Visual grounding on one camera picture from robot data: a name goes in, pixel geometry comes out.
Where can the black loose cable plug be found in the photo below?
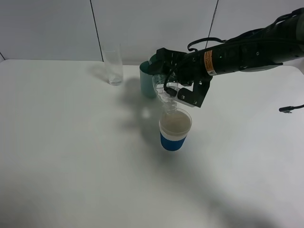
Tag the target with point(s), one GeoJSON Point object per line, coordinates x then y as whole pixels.
{"type": "Point", "coordinates": [289, 109]}

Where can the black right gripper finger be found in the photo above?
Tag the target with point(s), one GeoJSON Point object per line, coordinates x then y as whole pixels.
{"type": "Point", "coordinates": [163, 62]}

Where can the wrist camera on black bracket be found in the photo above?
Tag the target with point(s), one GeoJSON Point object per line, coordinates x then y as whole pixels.
{"type": "Point", "coordinates": [194, 98]}

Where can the tall clear drinking glass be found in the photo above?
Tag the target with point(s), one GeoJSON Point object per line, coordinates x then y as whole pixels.
{"type": "Point", "coordinates": [113, 62]}

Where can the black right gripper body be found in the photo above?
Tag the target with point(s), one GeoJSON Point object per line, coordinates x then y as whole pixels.
{"type": "Point", "coordinates": [187, 68]}

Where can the teal plastic cup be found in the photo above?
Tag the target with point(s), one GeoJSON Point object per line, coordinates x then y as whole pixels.
{"type": "Point", "coordinates": [146, 83]}

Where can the clear water bottle green label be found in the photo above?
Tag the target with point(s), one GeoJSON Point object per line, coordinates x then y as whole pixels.
{"type": "Point", "coordinates": [169, 103]}

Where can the white cup with blue sleeve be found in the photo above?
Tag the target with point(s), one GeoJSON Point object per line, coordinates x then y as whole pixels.
{"type": "Point", "coordinates": [174, 127]}

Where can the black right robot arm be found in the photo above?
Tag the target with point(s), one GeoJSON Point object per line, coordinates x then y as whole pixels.
{"type": "Point", "coordinates": [255, 50]}

